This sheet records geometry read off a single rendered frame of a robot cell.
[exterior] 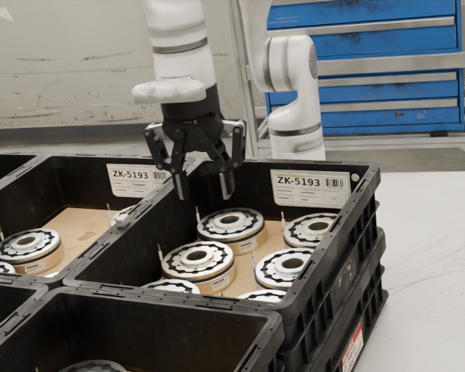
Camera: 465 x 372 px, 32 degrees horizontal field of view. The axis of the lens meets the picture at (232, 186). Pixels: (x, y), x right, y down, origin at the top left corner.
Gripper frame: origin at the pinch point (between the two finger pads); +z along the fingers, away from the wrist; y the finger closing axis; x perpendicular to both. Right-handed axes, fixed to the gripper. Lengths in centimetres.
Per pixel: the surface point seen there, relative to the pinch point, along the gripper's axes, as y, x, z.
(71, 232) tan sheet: 30.6, -13.5, 14.1
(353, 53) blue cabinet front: 12, -188, 33
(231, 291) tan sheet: -2.6, 3.2, 14.2
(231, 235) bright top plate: -0.1, -6.9, 10.9
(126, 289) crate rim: 3.9, 19.2, 4.3
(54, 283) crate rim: 14.2, 17.9, 4.6
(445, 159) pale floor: -14, -238, 96
